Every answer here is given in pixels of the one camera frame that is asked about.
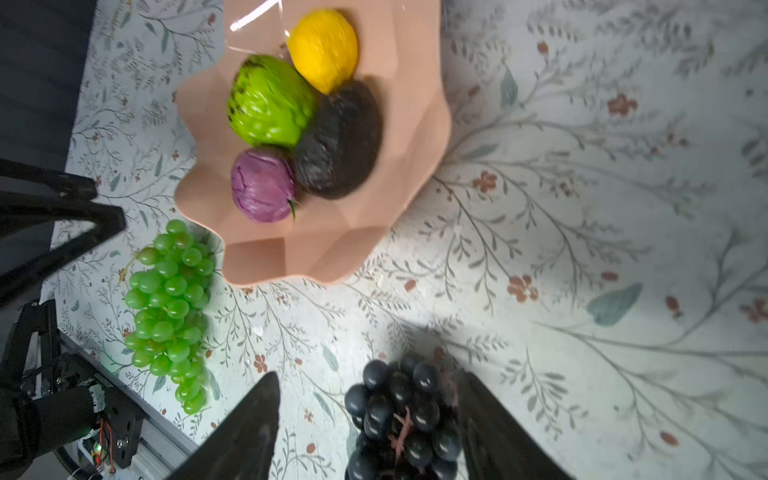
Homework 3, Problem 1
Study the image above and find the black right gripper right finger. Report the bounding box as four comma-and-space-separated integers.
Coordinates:
456, 371, 571, 480

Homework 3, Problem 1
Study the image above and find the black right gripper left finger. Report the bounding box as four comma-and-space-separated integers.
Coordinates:
169, 372, 281, 480

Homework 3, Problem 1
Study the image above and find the dark purple grape bunch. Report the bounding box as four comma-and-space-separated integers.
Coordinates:
344, 351, 462, 479

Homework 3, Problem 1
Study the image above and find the green grape bunch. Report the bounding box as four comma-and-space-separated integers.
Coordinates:
124, 219, 215, 415

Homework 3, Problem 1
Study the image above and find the purple fig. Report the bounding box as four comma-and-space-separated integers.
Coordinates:
231, 146, 297, 223

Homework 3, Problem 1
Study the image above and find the dark avocado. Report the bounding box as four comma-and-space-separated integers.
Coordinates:
293, 80, 383, 200

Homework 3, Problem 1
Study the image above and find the pink faceted fruit bowl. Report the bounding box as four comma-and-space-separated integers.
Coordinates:
175, 1, 451, 286

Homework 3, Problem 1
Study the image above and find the green custard apple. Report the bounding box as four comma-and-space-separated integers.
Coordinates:
227, 55, 317, 149

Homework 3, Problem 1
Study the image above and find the yellow lemon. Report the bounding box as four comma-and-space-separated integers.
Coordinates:
287, 9, 359, 94

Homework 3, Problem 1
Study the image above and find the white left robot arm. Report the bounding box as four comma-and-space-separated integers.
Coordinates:
1, 160, 280, 479

